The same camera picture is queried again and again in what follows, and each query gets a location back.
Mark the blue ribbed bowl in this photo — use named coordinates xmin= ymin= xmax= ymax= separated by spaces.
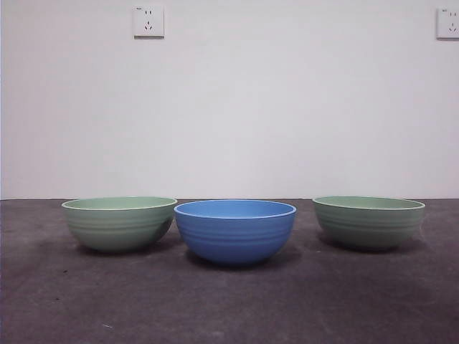
xmin=174 ymin=199 xmax=298 ymax=267

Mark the green ribbed bowl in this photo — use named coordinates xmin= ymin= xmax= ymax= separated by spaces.
xmin=311 ymin=195 xmax=427 ymax=252
xmin=61 ymin=196 xmax=179 ymax=254

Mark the white wall socket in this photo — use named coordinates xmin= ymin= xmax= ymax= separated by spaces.
xmin=436 ymin=7 xmax=459 ymax=41
xmin=133 ymin=4 xmax=166 ymax=39

